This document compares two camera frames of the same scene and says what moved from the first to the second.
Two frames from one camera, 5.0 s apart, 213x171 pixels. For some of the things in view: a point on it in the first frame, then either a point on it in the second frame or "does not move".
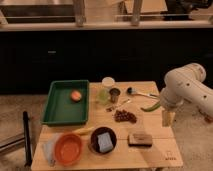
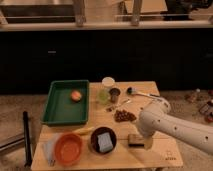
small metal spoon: [109, 109] does not move
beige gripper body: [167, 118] → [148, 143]
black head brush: [133, 91] does not move
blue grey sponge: [105, 142] does not move
